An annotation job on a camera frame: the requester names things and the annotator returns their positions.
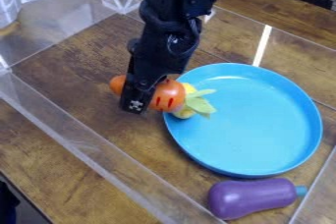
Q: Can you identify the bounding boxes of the yellow toy lemon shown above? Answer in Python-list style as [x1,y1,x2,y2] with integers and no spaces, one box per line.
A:
[172,83,198,119]

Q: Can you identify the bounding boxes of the orange toy carrot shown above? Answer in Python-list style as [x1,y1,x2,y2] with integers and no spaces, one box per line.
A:
[108,74,218,120]

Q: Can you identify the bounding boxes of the clear acrylic enclosure wall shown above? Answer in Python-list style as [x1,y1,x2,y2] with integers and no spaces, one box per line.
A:
[0,0,336,224]

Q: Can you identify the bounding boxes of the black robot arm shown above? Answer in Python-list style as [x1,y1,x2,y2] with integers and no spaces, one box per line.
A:
[120,0,216,114]

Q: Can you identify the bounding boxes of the purple toy eggplant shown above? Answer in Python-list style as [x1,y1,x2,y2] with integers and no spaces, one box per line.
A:
[208,178,307,220]

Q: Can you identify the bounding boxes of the blue round plastic tray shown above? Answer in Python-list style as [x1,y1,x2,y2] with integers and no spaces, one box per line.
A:
[163,63,323,178]

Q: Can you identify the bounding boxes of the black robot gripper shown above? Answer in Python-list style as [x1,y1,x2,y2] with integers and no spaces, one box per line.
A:
[120,9,203,114]

